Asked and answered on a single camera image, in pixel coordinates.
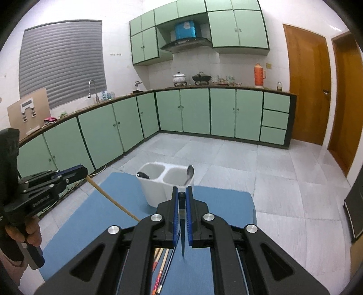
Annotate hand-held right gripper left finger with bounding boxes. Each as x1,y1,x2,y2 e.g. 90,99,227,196
34,186,181,295

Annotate person's left hand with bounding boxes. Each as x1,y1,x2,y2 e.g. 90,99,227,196
6,217,43,247

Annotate red wooden chopstick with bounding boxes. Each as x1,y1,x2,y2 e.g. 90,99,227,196
152,269,163,295
154,248,164,273

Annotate black wok with lid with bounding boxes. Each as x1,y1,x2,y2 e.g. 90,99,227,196
192,71,212,83

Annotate plain wooden door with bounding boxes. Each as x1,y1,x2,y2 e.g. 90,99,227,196
327,31,363,178

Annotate light wooden chopstick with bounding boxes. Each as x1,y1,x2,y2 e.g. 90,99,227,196
87,176,140,222

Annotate green base cabinets with sink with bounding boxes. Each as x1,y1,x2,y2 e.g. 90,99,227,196
16,94,160,182

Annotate blue box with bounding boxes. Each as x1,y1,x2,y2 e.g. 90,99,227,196
174,20,197,39

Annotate orange thermos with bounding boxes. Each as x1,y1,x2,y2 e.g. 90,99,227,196
254,63,267,87

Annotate blue table mat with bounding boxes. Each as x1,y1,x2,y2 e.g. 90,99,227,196
38,172,257,295

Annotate white cable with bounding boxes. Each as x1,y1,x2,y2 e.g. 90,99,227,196
90,162,108,177

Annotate large green wall cabinet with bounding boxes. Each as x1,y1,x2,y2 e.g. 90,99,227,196
204,0,270,56

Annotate metal faucet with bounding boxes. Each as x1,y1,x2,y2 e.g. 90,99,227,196
88,80,98,103

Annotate white two-compartment utensil holder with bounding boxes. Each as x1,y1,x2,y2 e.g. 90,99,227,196
136,162,196,209

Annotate green base cabinets with drawers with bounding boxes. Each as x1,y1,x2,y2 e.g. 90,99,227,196
155,87,297,148

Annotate black range hood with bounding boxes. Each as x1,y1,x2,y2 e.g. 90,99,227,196
160,37,213,53

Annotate black handle kitchen knife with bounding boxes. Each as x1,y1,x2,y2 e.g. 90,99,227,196
178,192,186,258

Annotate row of glass cups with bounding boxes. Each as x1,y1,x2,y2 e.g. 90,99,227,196
211,74,242,86

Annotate narrow green wall cabinet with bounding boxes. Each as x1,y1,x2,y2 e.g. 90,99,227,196
154,0,207,27

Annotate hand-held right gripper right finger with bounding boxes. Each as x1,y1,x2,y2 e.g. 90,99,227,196
186,186,331,295

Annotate grey window blind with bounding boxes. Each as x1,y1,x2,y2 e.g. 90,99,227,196
18,20,108,110

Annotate wooden board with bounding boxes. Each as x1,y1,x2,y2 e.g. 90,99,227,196
7,87,52,135

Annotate wooden door with handle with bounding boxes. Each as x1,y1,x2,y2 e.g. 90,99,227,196
282,24,332,146

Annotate black glass-front cabinet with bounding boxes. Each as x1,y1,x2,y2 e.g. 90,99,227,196
344,182,363,243

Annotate gas stove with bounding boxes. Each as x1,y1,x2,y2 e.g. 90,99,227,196
173,81,213,87

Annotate person's left forearm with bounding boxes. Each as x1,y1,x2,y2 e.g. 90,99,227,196
0,250,23,295

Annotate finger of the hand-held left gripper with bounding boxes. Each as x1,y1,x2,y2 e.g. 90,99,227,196
17,165,86,190
27,169,89,199

